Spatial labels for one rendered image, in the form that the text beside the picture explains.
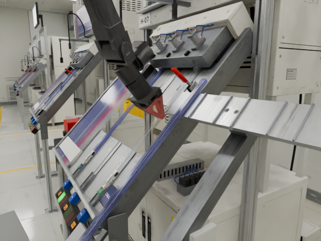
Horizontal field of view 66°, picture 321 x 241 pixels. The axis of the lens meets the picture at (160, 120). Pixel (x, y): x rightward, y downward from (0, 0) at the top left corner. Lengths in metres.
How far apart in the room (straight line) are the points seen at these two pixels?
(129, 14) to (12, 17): 7.47
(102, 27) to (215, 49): 0.35
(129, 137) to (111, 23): 1.72
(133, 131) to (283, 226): 1.46
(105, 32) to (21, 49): 8.79
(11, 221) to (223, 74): 0.84
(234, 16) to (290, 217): 0.90
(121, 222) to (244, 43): 0.62
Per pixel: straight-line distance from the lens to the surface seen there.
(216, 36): 0.81
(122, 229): 0.65
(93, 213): 0.69
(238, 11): 0.85
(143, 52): 0.72
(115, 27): 0.62
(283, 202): 1.21
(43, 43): 5.29
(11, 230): 0.97
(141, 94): 0.70
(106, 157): 0.85
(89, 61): 2.11
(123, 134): 2.23
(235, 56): 0.81
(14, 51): 9.37
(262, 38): 0.84
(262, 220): 1.14
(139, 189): 0.67
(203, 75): 0.80
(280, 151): 2.60
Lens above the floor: 1.09
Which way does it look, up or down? 11 degrees down
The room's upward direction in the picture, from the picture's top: straight up
